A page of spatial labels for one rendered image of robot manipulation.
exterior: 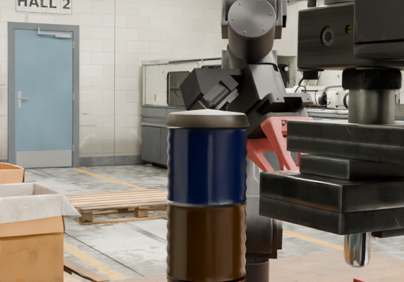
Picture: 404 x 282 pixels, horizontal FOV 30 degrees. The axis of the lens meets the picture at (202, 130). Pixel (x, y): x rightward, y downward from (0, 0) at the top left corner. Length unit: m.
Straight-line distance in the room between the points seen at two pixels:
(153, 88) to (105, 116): 0.92
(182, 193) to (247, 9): 0.58
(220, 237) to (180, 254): 0.02
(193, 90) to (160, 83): 10.71
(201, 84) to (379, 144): 0.37
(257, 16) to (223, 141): 0.57
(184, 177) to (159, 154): 11.27
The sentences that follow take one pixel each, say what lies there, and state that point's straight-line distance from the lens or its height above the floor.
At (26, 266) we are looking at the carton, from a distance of 4.16.
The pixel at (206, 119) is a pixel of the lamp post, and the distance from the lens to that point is 0.34.
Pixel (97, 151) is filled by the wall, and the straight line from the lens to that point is 12.07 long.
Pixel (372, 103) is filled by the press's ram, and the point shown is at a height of 1.20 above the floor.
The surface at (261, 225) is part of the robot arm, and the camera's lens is 1.01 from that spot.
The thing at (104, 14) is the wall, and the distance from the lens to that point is 12.13.
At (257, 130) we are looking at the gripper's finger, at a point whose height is 1.16.
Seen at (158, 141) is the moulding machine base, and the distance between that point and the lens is 11.62.
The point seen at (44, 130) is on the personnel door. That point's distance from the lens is 11.76.
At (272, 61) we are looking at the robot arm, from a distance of 0.96.
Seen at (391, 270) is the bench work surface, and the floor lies 0.90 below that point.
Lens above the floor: 1.21
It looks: 3 degrees down
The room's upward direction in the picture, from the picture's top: 1 degrees clockwise
